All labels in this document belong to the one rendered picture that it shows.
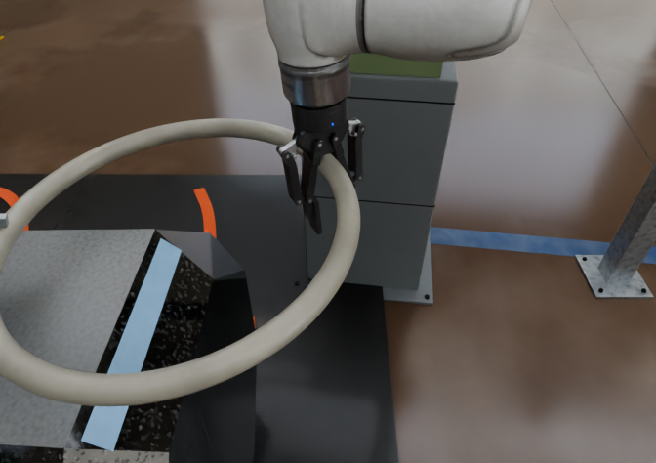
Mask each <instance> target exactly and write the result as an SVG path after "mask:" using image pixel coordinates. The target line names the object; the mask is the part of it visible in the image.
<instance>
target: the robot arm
mask: <svg viewBox="0 0 656 463"><path fill-rule="evenodd" d="M532 1H533V0H263V2H264V9H265V15H266V24H267V28H268V32H269V35H270V38H271V40H272V42H273V44H274V46H275V49H276V52H277V56H278V66H279V68H280V74H281V81H282V87H283V94H284V96H285V97H286V99H287V100H288V101H289V102H290V105H291V111H292V118H293V124H294V134H293V137H292V141H291V142H290V143H288V144H287V145H286V146H284V145H279V146H277V148H276V151H277V152H278V153H279V155H280V156H281V158H282V161H283V167H284V172H285V178H286V183H287V189H288V193H289V196H290V197H291V199H292V200H293V201H294V202H295V204H296V205H301V204H302V203H303V209H304V213H305V214H306V215H307V217H308V218H309V223H310V225H311V226H312V228H313V229H314V230H315V232H316V233H317V234H318V235H320V234H322V227H321V218H320V209H319V201H318V200H317V199H316V197H315V196H314V191H315V183H316V176H317V168H318V165H320V160H321V157H322V156H324V155H325V154H328V153H331V154H332V155H333V156H334V157H335V158H336V159H337V160H338V161H339V162H340V164H341V165H342V166H343V167H344V169H345V170H346V172H347V173H348V176H349V178H350V179H351V181H352V184H353V186H354V188H355V184H354V183H353V182H355V181H356V180H357V181H360V180H361V179H362V177H363V165H362V138H363V135H364V132H365V128H366V127H365V125H364V124H363V123H361V122H360V121H359V120H358V119H357V118H353V119H352V120H351V121H348V120H347V95H348V94H349V91H350V67H349V61H350V54H360V53H371V54H379V55H385V56H389V57H392V58H396V59H402V60H409V61H423V62H457V61H469V60H476V59H482V58H486V57H490V56H493V55H496V54H499V53H501V52H503V51H504V50H506V49H507V48H508V47H510V45H512V44H514V43H515V42H516V41H517V40H518V39H519V37H520V35H521V32H522V30H523V28H524V25H525V22H526V19H527V16H528V13H529V10H530V7H531V4H532ZM346 133H348V165H347V162H346V159H345V156H344V154H345V153H344V150H343V147H342V144H341V142H342V140H343V138H344V137H345V135H346ZM298 147H299V148H300V149H301V150H302V151H303V158H304V162H303V171H302V179H301V185H300V180H299V173H298V167H297V163H296V161H295V159H296V158H297V156H296V155H297V153H296V150H297V148H298Z"/></svg>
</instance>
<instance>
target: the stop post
mask: <svg viewBox="0 0 656 463"><path fill-rule="evenodd" d="M655 241H656V162H655V164H654V166H653V168H652V170H651V171H650V173H649V175H648V177H647V179H646V181H645V182H644V184H643V186H642V188H641V190H640V191H639V193H638V195H637V197H636V199H635V201H634V203H633V205H632V207H631V208H630V210H629V212H628V214H627V216H626V217H625V219H624V221H623V223H622V225H621V226H620V228H619V229H618V231H617V233H616V234H615V236H614V238H613V240H612V242H611V244H610V245H609V247H608V249H607V251H606V253H605V254H604V255H575V259H576V261H577V263H578V265H579V267H580V269H581V271H582V273H583V275H584V277H585V278H586V280H587V282H588V284H589V286H590V288H591V290H592V291H593V293H594V296H595V297H596V298H638V299H653V295H652V293H651V292H650V290H649V288H648V287H647V285H646V284H645V282H644V280H643V279H642V277H641V275H640V274H639V272H638V271H637V269H638V267H639V266H640V264H641V263H642V261H643V259H644V258H645V256H646V255H647V253H648V252H649V250H650V248H651V247H652V245H653V244H654V242H655Z"/></svg>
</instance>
